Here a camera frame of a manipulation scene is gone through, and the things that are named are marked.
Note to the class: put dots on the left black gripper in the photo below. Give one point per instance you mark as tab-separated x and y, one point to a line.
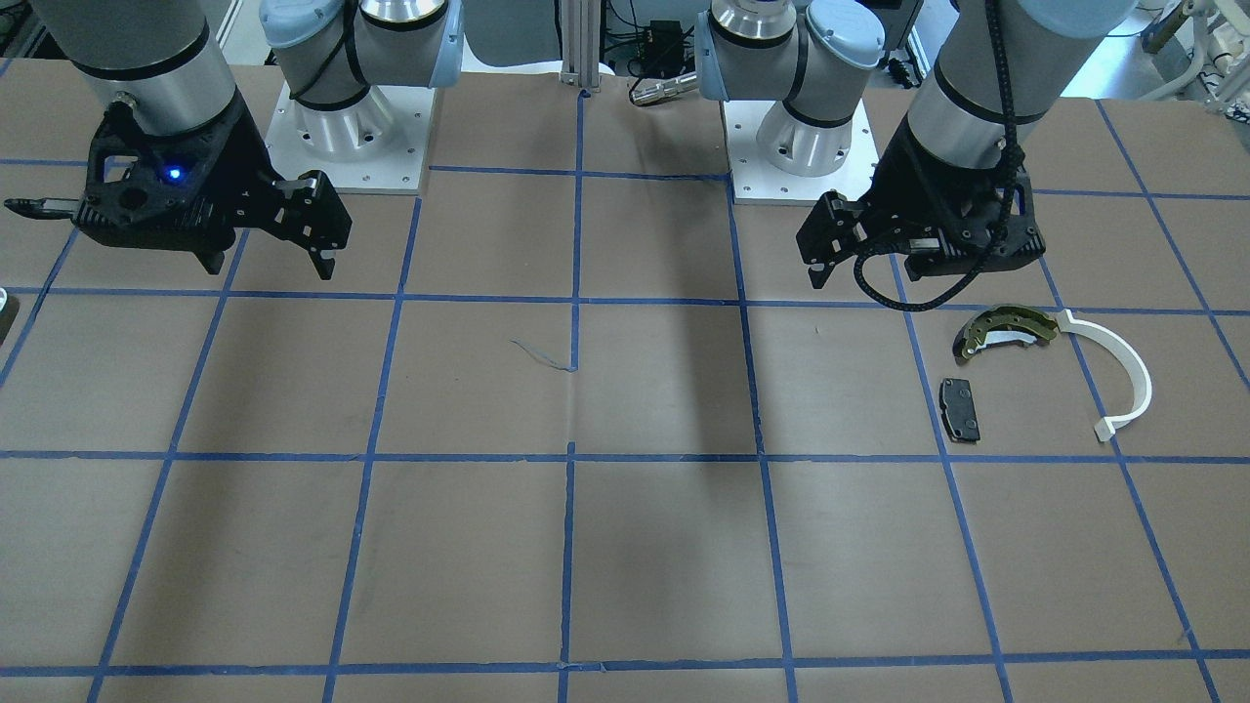
913	186

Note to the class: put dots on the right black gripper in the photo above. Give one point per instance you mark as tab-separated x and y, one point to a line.
246	154

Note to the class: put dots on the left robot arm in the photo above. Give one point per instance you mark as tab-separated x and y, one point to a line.
1002	67

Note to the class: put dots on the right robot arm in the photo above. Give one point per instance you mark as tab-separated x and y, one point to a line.
163	53

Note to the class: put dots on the green brake shoe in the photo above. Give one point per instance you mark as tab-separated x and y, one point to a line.
1003	325

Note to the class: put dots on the black brake pad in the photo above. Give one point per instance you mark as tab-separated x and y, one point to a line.
958	411

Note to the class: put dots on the silver cylindrical tool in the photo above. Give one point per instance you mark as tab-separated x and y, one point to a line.
664	90

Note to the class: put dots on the black electronics box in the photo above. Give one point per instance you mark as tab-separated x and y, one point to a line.
661	49

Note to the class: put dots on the aluminium frame post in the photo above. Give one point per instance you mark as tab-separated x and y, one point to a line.
580	34

